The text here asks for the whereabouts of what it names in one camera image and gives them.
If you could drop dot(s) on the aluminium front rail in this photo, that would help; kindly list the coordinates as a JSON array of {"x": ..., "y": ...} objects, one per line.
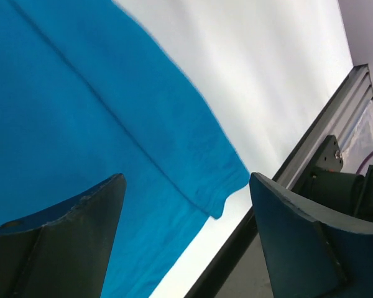
[{"x": 338, "y": 118}]

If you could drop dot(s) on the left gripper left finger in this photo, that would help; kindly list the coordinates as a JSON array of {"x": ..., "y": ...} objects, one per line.
[{"x": 63, "y": 250}]

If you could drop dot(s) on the blue t shirt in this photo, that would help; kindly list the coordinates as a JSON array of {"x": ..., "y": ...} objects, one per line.
[{"x": 86, "y": 93}]

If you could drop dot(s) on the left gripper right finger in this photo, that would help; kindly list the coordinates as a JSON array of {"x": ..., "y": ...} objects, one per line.
[{"x": 311, "y": 250}]

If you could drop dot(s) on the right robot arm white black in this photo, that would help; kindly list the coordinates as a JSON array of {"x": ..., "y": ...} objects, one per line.
[{"x": 347, "y": 193}]

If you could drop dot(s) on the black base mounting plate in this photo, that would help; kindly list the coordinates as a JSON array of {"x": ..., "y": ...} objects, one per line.
[{"x": 326, "y": 155}]

